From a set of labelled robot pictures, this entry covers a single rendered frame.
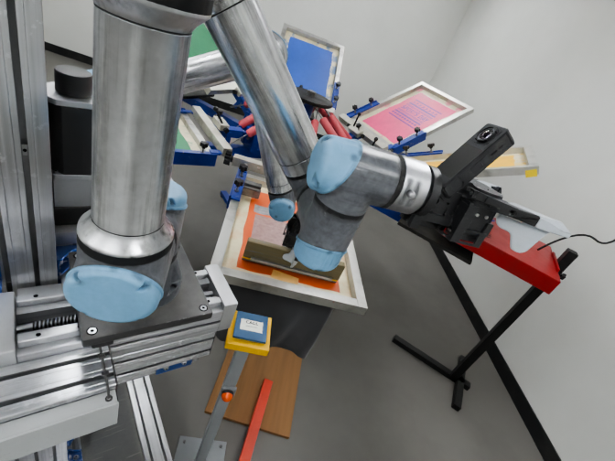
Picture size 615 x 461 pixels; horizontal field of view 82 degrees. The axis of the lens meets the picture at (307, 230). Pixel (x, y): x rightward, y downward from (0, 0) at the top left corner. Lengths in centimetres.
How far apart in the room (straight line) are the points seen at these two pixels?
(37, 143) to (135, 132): 34
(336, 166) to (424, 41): 554
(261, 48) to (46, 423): 64
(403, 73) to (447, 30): 78
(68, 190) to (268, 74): 52
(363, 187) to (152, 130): 25
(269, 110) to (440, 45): 556
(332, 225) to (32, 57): 49
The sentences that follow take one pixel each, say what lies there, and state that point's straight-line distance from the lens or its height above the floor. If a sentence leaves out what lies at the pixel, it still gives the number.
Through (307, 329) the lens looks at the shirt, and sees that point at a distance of 155.
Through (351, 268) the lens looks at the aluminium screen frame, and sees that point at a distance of 148.
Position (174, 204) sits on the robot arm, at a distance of 61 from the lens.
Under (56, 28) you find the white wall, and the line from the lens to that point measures 654.
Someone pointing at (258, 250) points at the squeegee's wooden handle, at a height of 103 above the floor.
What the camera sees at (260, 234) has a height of 96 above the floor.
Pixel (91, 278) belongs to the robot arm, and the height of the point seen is 147.
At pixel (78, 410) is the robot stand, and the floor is 117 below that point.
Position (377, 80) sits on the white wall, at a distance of 586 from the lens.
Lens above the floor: 182
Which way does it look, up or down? 32 degrees down
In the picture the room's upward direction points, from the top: 23 degrees clockwise
